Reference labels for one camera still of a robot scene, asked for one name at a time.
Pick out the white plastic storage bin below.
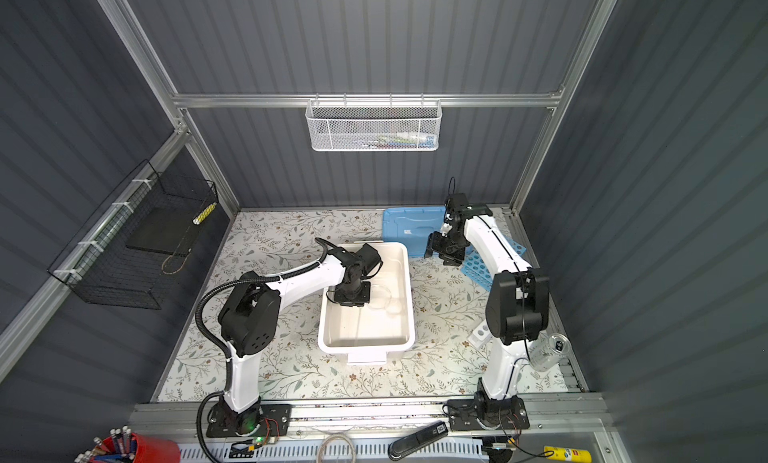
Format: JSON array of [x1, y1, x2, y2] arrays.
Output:
[[318, 242, 416, 365]]

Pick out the white small tube rack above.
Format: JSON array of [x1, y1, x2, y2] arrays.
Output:
[[468, 320, 491, 349]]

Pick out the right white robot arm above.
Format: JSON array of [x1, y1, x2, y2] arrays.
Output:
[[424, 192, 549, 431]]

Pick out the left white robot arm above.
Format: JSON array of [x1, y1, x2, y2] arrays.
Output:
[[194, 237, 383, 442]]

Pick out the blue test tube rack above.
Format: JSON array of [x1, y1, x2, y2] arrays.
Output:
[[461, 246, 493, 291]]

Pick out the blue plastic bin lid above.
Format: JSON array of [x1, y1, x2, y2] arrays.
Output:
[[382, 206, 445, 258]]

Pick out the black handheld device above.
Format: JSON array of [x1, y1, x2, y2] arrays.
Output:
[[387, 421, 449, 461]]

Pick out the yellow bottle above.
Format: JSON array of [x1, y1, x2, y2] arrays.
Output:
[[543, 446, 593, 463]]

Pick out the red pen cup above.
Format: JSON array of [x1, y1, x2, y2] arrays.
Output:
[[74, 426, 181, 463]]

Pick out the white wire wall basket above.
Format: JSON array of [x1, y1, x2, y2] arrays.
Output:
[[305, 100, 443, 152]]

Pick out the coiled beige cable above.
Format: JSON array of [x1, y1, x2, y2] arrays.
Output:
[[316, 432, 358, 463]]

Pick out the black wire wall basket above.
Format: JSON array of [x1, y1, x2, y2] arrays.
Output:
[[48, 163, 219, 310]]

